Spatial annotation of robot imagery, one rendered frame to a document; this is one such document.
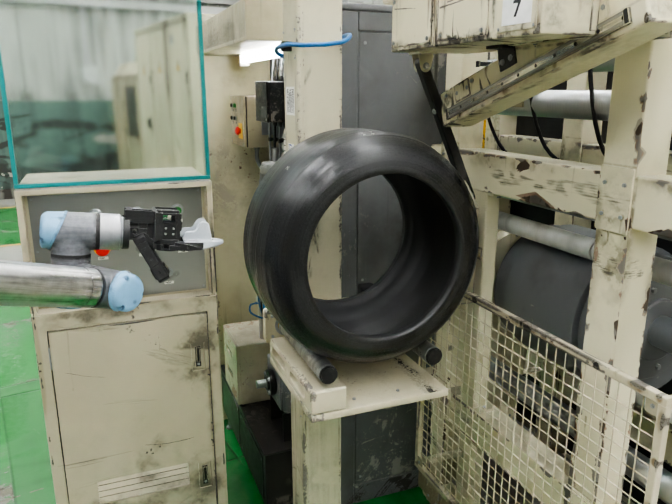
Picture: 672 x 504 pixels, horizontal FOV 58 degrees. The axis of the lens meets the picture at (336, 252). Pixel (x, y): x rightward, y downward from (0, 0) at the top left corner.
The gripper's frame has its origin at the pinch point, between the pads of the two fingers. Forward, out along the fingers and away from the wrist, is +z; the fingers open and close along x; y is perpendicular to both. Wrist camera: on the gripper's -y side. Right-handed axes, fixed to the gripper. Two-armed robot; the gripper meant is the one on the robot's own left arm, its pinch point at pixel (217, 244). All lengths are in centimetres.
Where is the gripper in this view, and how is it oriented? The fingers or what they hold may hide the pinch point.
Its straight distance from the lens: 138.2
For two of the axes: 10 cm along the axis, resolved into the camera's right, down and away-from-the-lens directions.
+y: 1.2, -9.7, -2.3
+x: -3.7, -2.6, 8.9
